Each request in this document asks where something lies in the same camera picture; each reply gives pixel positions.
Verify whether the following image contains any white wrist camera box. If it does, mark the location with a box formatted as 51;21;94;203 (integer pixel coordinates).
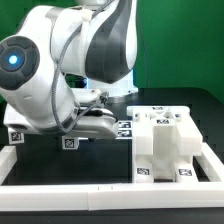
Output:
72;88;109;104

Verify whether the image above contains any white chair seat part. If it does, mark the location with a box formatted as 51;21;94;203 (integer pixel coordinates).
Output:
132;126;193;183

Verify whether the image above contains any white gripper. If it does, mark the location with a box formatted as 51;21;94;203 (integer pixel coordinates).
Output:
68;108;119;139

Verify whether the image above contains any white workspace border frame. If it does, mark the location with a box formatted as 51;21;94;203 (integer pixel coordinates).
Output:
0;144;224;211

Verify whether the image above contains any white chair back frame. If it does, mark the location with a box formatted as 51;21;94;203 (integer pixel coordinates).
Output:
127;105;202;156

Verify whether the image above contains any white marker sheet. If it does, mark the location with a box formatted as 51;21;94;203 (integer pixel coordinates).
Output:
117;120;132;139

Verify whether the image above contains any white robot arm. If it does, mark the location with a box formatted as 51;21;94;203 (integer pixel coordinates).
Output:
0;0;137;138

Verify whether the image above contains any grey corrugated arm cable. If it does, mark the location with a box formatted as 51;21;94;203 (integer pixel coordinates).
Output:
51;0;118;136

